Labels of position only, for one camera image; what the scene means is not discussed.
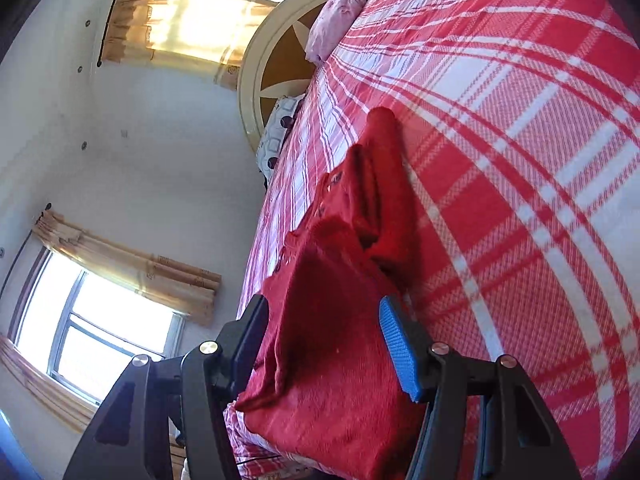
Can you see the pink pillow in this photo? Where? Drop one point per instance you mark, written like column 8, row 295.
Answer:
column 337, row 20

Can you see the white patterned pillow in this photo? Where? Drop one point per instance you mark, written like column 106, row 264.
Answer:
column 277, row 130

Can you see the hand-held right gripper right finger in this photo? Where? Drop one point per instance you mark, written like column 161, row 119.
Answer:
column 400, row 350

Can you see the cream wooden headboard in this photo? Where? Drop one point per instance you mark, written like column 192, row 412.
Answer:
column 280, row 70

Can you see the red knitted sweater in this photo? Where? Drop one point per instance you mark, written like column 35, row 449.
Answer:
column 345, row 360

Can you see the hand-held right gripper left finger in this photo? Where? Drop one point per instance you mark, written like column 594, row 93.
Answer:
column 250, row 340

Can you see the side wall window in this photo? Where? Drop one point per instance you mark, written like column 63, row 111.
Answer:
column 95, row 330

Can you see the bed with red plaid sheet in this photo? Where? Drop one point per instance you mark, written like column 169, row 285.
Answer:
column 500, row 170

